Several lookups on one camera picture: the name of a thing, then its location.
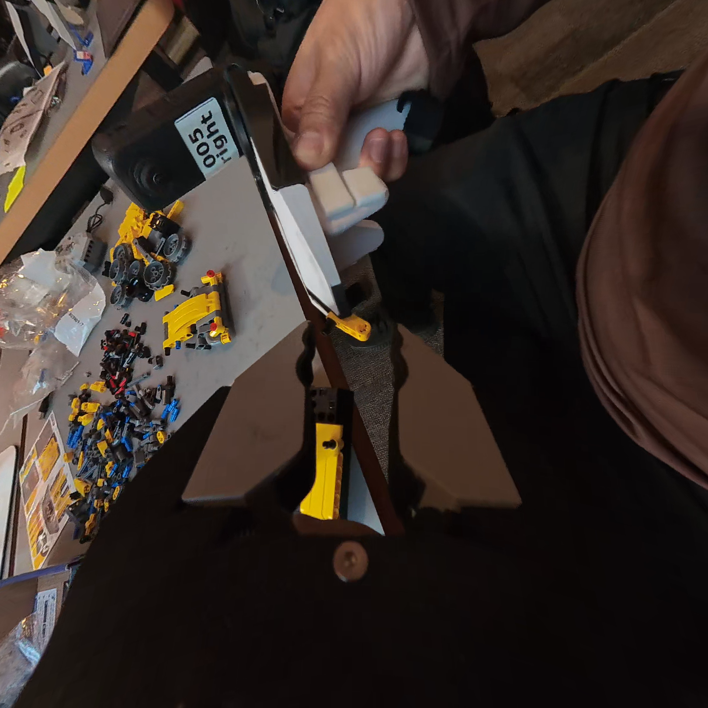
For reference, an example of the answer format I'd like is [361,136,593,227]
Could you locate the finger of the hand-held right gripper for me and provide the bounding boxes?
[331,220,386,275]
[270,184,355,322]

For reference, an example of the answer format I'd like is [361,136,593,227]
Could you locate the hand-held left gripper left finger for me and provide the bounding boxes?
[181,323,317,505]

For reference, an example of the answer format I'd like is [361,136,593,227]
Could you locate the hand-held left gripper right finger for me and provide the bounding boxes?
[389,324,523,513]

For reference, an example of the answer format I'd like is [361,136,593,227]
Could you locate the small yellow brick connector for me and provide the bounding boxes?
[325,311,372,341]

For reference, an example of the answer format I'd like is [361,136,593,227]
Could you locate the black and yellow brick assembly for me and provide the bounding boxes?
[293,386,355,522]

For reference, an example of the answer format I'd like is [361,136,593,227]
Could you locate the person's right forearm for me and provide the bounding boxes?
[409,0,554,103]

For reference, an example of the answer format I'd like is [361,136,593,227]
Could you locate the person's right hand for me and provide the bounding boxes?
[281,0,432,183]

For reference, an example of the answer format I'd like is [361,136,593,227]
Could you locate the yellow and grey brick module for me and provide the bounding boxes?
[162,270,236,351]

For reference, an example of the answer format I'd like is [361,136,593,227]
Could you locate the pile of loose brick pieces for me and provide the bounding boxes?
[63,312,183,545]

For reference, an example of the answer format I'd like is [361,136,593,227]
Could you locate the crumpled clear plastic bags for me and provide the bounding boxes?
[0,249,107,410]

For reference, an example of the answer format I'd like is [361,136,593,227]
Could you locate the yellow printed leaflet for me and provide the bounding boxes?
[19,412,76,572]

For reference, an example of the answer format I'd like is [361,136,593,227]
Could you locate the person's brown shirt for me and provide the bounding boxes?
[575,69,708,490]

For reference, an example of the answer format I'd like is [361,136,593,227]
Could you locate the white flat device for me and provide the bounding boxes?
[0,445,18,579]

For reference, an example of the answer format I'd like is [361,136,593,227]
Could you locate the blue cardboard box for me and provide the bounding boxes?
[0,556,84,708]

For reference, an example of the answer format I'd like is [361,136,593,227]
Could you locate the grey motor box with cable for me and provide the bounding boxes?
[55,187,115,275]

